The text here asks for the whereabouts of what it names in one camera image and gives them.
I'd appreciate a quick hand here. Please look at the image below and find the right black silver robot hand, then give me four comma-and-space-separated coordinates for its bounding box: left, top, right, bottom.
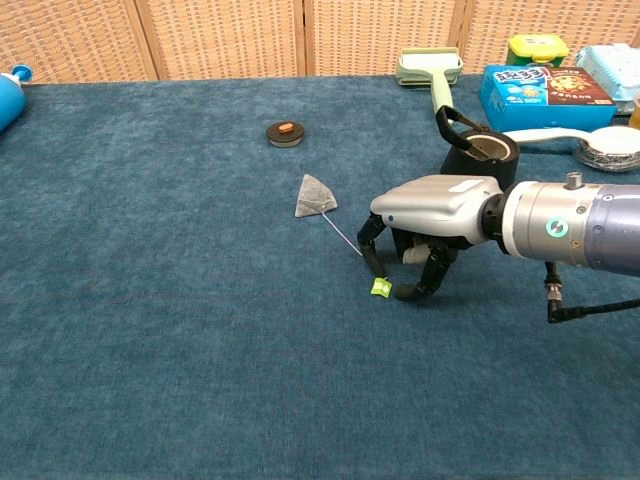
356, 174, 504, 302

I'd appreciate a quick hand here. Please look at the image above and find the pyramid tea bag green tag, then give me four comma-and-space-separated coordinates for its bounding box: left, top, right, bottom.
293, 173, 393, 300

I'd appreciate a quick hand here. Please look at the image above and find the small black lid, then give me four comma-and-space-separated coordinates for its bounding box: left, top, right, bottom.
265, 121, 308, 150

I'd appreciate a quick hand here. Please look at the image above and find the black mug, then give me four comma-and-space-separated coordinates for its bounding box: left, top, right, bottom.
434, 105, 522, 189

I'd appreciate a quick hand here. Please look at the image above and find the pale green lint roller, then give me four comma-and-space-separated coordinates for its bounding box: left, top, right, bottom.
396, 47, 464, 122

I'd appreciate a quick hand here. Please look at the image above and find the blue cookie box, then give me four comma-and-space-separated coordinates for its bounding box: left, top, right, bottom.
478, 64, 618, 134

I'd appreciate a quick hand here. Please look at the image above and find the white dish brush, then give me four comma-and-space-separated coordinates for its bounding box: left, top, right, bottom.
504, 124, 640, 174

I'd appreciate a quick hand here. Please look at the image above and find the yellow lidded green container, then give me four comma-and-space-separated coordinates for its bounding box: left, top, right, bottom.
505, 33, 570, 69

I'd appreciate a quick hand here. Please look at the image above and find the blue wet wipes pack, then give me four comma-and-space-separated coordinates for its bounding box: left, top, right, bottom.
574, 43, 640, 114

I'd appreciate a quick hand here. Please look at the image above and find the blue table cloth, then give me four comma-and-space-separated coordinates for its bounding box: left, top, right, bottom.
0, 74, 640, 480

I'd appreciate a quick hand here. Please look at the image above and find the woven folding screen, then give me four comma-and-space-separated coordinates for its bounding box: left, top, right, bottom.
0, 0, 640, 85

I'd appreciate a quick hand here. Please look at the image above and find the blue detergent pump bottle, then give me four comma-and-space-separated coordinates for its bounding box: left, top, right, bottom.
0, 64, 34, 134

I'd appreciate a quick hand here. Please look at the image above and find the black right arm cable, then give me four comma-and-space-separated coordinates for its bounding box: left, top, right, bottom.
543, 261, 640, 325

